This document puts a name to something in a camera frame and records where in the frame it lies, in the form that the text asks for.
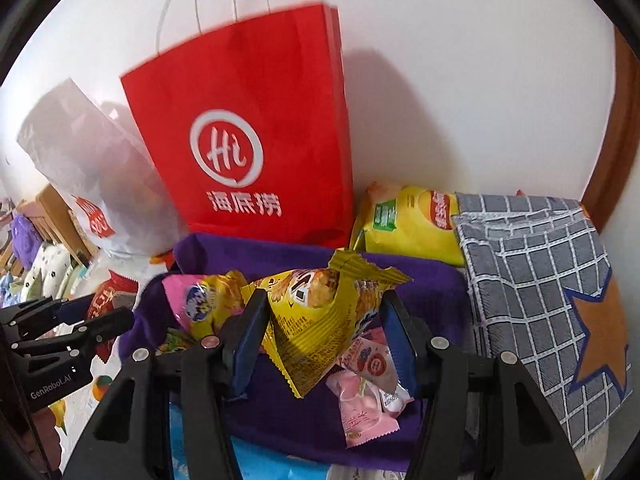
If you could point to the fruit printed sheet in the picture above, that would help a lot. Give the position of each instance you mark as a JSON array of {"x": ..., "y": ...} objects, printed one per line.
[{"x": 100, "y": 385}]

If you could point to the person's left hand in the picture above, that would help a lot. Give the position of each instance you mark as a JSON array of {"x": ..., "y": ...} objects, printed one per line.
[{"x": 45, "y": 435}]

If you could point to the pink berry print packet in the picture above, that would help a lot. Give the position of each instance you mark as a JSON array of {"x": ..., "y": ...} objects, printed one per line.
[{"x": 370, "y": 360}]

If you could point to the white plastic bag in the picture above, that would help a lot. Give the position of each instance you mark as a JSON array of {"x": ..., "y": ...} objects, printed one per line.
[{"x": 100, "y": 170}]

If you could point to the green snack packet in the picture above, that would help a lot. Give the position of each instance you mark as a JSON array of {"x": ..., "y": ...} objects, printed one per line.
[{"x": 175, "y": 342}]

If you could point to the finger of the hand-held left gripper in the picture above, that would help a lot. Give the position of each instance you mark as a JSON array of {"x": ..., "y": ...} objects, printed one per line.
[
  {"x": 45, "y": 315},
  {"x": 85, "y": 335}
]

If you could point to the wooden door frame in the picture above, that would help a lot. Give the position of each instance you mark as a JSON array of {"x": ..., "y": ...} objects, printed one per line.
[{"x": 620, "y": 160}]

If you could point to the wooden furniture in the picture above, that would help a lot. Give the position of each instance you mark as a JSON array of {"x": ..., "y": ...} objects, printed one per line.
[{"x": 55, "y": 210}]

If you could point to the pink candy packet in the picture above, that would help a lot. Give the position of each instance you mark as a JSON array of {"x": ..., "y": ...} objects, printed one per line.
[{"x": 360, "y": 410}]

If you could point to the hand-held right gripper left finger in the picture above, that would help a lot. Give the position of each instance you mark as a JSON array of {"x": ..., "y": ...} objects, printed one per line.
[{"x": 247, "y": 360}]

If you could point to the pink and yellow snack packet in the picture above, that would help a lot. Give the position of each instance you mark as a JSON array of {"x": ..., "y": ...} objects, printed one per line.
[{"x": 210, "y": 305}]

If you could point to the yellow chips bag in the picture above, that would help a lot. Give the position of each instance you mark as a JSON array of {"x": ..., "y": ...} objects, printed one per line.
[{"x": 415, "y": 230}]

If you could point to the grey checked star cushion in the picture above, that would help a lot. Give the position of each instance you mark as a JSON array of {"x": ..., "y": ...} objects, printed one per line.
[{"x": 525, "y": 285}]

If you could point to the purple towel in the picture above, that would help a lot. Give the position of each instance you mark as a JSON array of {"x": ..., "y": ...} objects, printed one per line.
[{"x": 440, "y": 300}]

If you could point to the red paper bag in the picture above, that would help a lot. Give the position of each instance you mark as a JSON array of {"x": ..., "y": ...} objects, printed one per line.
[{"x": 250, "y": 85}]

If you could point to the red snack packet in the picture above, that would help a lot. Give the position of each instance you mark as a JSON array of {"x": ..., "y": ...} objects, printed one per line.
[{"x": 112, "y": 290}]

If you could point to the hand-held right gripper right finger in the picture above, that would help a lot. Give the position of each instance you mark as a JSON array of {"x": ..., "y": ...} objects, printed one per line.
[{"x": 402, "y": 355}]

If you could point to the small white packet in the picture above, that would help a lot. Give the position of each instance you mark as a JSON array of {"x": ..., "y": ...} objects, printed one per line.
[{"x": 397, "y": 400}]

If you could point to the white spotted plush toy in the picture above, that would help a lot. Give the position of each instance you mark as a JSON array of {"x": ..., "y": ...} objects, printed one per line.
[{"x": 50, "y": 270}]

